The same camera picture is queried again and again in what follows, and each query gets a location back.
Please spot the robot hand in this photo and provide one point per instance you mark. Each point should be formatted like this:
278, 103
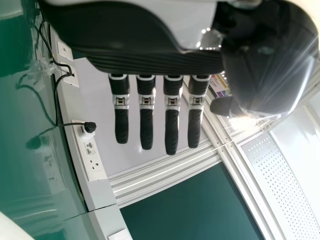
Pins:
130, 37

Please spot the white socket plate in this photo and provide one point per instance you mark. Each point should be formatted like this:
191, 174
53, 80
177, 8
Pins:
71, 81
64, 51

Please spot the white plate brown leaf pattern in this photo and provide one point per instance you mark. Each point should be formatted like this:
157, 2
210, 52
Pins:
10, 230

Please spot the clear plastic wrap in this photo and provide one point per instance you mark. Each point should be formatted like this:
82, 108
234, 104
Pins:
41, 67

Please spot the black plug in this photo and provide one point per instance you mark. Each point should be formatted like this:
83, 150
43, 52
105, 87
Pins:
90, 127

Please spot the colourful printed label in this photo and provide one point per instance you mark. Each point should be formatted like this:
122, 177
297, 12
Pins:
220, 86

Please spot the white plug adapter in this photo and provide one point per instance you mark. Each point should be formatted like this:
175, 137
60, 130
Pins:
86, 135

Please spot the white socket strip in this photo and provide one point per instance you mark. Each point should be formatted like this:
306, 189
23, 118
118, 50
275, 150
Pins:
93, 160

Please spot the white perforated panel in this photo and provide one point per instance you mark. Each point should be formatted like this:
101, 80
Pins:
275, 175

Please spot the aluminium partition frame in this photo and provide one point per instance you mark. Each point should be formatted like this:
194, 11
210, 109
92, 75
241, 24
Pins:
162, 172

